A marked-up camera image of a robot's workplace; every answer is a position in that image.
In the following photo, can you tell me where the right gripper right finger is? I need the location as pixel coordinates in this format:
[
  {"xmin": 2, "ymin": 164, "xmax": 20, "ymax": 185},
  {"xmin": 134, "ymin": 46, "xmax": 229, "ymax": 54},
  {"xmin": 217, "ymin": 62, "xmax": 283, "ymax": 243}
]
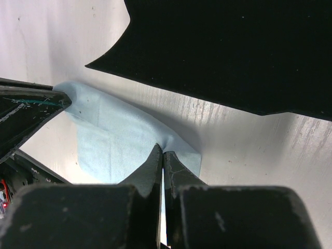
[{"xmin": 163, "ymin": 151, "xmax": 321, "ymax": 248}]

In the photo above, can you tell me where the black glasses case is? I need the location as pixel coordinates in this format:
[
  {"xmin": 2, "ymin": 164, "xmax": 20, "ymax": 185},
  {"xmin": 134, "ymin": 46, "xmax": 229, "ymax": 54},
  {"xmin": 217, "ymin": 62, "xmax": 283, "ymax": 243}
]
[{"xmin": 87, "ymin": 1, "xmax": 331, "ymax": 121}]

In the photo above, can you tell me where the light blue cloth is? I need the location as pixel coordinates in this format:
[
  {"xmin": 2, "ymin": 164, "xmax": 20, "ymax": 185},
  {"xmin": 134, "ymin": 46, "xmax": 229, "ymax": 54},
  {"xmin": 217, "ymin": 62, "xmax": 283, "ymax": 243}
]
[{"xmin": 54, "ymin": 81, "xmax": 201, "ymax": 184}]

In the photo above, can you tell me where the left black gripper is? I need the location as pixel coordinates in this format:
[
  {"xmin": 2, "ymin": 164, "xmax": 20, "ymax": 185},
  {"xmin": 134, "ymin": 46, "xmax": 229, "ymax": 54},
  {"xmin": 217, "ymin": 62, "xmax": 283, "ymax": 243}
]
[{"xmin": 1, "ymin": 78, "xmax": 72, "ymax": 208}]

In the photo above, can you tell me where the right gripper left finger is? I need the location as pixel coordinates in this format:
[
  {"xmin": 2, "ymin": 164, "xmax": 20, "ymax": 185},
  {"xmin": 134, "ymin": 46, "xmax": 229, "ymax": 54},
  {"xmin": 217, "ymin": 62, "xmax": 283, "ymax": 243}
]
[{"xmin": 1, "ymin": 145, "xmax": 162, "ymax": 248}]

